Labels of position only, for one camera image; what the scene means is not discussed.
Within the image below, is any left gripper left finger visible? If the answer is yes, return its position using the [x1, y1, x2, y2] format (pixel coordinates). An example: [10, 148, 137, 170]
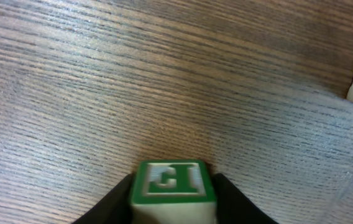
[73, 174, 134, 224]

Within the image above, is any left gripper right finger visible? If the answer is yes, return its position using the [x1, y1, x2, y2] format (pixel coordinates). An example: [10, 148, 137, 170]
[211, 173, 277, 224]

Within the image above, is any plain wooden green block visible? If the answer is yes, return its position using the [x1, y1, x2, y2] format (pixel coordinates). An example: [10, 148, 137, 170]
[130, 159, 217, 224]

